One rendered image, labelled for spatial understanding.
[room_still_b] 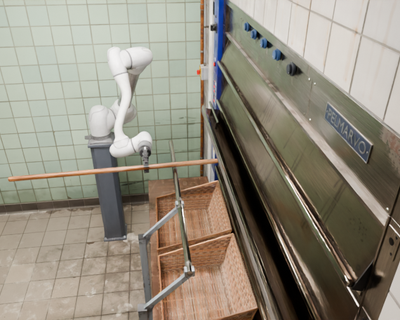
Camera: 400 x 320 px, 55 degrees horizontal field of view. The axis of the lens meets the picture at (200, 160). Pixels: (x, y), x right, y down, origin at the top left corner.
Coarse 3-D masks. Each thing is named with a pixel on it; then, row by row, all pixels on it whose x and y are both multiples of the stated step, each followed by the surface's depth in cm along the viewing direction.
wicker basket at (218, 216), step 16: (192, 192) 287; (208, 192) 288; (160, 208) 291; (208, 208) 295; (224, 208) 257; (176, 224) 282; (192, 224) 282; (208, 224) 281; (224, 224) 251; (160, 240) 267; (176, 240) 267; (192, 240) 239
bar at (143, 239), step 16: (176, 176) 230; (176, 192) 217; (176, 208) 209; (160, 224) 214; (144, 240) 217; (144, 256) 223; (144, 272) 230; (192, 272) 167; (144, 288) 237; (176, 288) 172; (144, 304) 178
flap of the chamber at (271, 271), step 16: (208, 112) 252; (208, 128) 231; (224, 128) 235; (224, 144) 216; (240, 160) 203; (224, 176) 188; (240, 176) 189; (240, 192) 176; (256, 192) 178; (256, 208) 167; (240, 224) 158; (256, 224) 158; (256, 240) 149; (272, 240) 151; (272, 256) 143; (256, 272) 136; (272, 272) 135; (288, 272) 137; (272, 288) 129; (288, 288) 130; (288, 304) 124; (304, 304) 125
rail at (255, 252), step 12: (204, 108) 252; (216, 144) 210; (228, 180) 181; (240, 204) 164; (240, 216) 159; (252, 240) 145; (252, 252) 142; (264, 276) 130; (276, 300) 122; (276, 312) 118
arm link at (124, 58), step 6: (114, 48) 250; (108, 54) 251; (114, 54) 249; (120, 54) 251; (126, 54) 253; (108, 60) 252; (114, 60) 249; (120, 60) 250; (126, 60) 252; (114, 66) 250; (120, 66) 250; (126, 66) 253; (114, 72) 251; (120, 72) 251
